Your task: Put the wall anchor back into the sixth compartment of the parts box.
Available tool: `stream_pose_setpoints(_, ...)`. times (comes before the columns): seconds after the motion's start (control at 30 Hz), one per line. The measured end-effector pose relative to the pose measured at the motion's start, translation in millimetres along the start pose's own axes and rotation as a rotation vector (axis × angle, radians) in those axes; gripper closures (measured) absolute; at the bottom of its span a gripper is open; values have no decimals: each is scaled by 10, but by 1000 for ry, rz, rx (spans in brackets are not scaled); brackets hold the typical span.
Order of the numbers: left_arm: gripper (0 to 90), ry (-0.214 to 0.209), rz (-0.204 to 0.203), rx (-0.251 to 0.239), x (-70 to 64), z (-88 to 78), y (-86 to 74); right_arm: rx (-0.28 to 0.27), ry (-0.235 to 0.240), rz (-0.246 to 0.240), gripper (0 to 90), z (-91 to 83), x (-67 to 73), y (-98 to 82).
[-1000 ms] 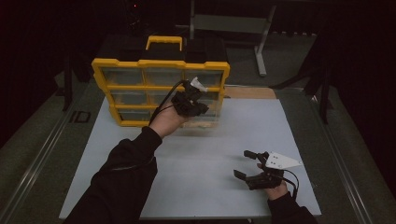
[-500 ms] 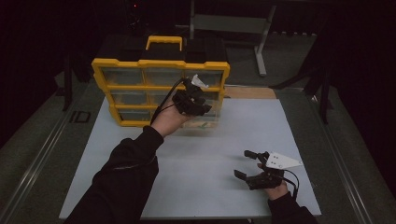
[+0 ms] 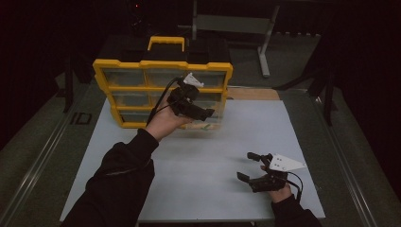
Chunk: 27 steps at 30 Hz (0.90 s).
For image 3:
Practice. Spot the black post stand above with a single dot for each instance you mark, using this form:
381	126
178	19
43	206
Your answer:
67	85

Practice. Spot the grey metal stand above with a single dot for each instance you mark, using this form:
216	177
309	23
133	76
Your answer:
233	23

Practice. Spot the grid of clear drawers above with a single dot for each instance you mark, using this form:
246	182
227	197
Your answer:
124	77

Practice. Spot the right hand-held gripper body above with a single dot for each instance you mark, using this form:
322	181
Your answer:
271	183

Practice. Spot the wooden board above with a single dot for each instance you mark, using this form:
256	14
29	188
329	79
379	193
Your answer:
252	94

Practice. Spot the clear plastic drawer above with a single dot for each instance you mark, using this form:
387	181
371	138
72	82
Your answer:
195	125

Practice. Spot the black tripod stand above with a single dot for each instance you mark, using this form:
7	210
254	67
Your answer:
327	91

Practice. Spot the yellow drawer organizer cabinet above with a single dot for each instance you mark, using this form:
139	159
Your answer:
126	64

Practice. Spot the small green plastic bar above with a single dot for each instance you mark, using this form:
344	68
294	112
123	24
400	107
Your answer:
206	127

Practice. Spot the person's left hand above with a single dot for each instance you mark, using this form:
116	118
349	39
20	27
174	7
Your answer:
164	121

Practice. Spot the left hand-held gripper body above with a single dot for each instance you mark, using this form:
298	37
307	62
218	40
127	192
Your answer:
184	96

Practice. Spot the person's right hand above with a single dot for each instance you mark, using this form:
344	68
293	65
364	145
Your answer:
280	195

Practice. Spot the metal floor rail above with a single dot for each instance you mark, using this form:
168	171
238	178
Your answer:
346	164
38	164

